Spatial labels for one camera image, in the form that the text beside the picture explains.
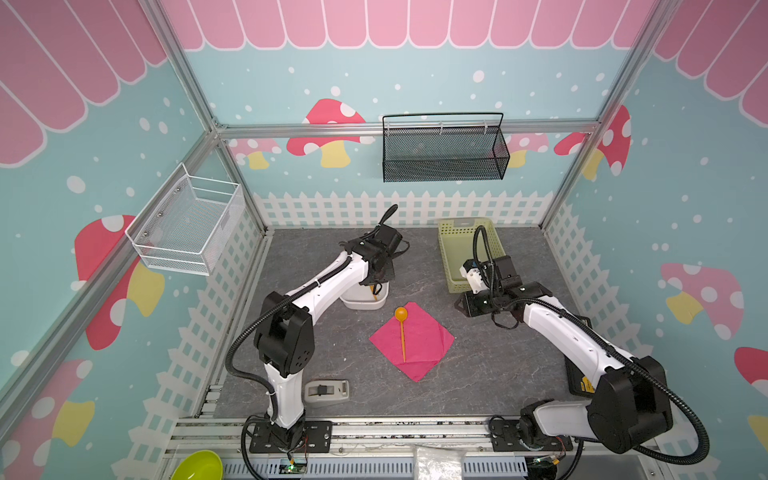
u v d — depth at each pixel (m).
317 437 0.74
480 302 0.73
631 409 0.41
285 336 0.49
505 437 0.74
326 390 0.79
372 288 0.78
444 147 0.94
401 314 0.97
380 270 0.68
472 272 0.77
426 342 0.90
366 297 1.00
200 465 0.68
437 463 0.68
